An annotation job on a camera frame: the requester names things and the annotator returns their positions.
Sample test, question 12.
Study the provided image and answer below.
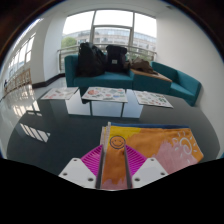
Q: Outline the brown jacket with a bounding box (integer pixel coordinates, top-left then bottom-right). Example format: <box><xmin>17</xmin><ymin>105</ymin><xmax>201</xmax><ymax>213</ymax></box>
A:
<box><xmin>127</xmin><ymin>57</ymin><xmax>158</xmax><ymax>75</ymax></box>

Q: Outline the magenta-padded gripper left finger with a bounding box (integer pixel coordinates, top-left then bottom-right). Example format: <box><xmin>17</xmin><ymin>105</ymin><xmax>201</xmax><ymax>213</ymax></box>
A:
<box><xmin>58</xmin><ymin>143</ymin><xmax>107</xmax><ymax>190</ymax></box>

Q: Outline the teal wood-topped side table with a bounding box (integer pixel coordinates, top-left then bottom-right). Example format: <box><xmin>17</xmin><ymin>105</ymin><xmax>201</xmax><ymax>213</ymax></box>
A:
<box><xmin>130</xmin><ymin>68</ymin><xmax>173</xmax><ymax>96</ymax></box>

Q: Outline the black backpack with label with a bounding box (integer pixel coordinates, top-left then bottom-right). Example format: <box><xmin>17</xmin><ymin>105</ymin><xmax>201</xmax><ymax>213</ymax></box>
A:
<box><xmin>105</xmin><ymin>44</ymin><xmax>129</xmax><ymax>74</ymax></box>

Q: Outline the metal window handrail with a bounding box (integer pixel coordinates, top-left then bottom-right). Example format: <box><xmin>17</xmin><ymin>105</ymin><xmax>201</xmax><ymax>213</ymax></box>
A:
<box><xmin>56</xmin><ymin>42</ymin><xmax>158</xmax><ymax>73</ymax></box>

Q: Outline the large black backpack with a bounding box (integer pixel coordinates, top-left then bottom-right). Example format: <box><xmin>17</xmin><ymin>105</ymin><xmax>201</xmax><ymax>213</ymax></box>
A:
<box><xmin>77</xmin><ymin>41</ymin><xmax>107</xmax><ymax>78</ymax></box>

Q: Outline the teal upholstered sofa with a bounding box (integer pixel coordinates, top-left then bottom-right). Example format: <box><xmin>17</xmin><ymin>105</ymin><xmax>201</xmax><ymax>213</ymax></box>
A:
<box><xmin>151</xmin><ymin>61</ymin><xmax>202</xmax><ymax>107</ymax></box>
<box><xmin>64</xmin><ymin>54</ymin><xmax>135</xmax><ymax>90</ymax></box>

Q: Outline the colourful cartoon-print towel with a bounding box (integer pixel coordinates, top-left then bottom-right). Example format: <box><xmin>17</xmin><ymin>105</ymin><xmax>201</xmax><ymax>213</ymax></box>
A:
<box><xmin>99</xmin><ymin>122</ymin><xmax>205</xmax><ymax>191</ymax></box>

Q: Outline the wooden balustrade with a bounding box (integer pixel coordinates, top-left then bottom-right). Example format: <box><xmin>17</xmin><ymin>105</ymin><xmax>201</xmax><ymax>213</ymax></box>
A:
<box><xmin>4</xmin><ymin>67</ymin><xmax>33</xmax><ymax>95</ymax></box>

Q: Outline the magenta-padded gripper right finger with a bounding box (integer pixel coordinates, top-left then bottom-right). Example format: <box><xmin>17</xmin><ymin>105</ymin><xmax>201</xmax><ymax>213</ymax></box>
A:
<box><xmin>123</xmin><ymin>145</ymin><xmax>169</xmax><ymax>190</ymax></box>

